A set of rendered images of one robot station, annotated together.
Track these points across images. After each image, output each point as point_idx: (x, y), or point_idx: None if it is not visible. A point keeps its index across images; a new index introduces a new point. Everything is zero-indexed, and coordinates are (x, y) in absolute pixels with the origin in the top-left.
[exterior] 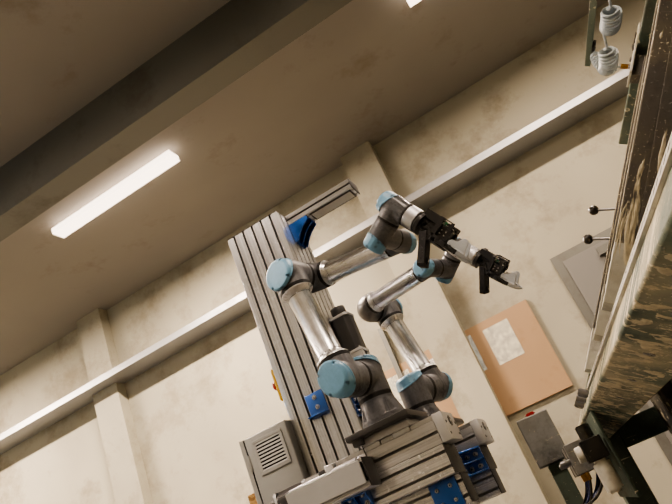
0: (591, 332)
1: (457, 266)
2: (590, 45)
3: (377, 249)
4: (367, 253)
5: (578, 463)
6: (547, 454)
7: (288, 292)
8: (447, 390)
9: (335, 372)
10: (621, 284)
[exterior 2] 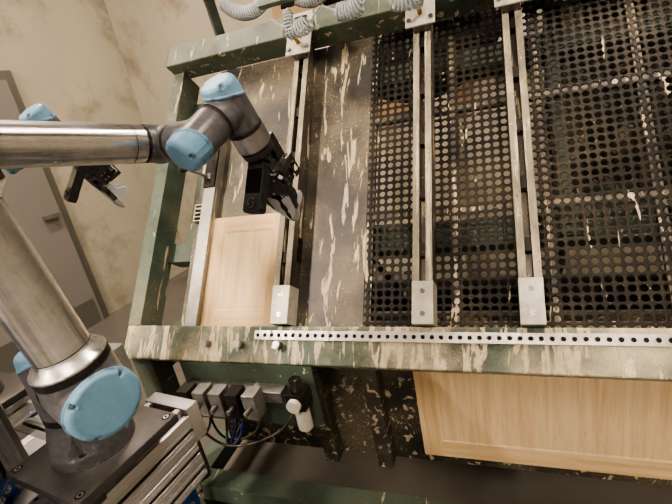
0: (276, 286)
1: None
2: (290, 0)
3: (202, 165)
4: (116, 146)
5: (260, 409)
6: None
7: None
8: None
9: (121, 392)
10: (652, 338)
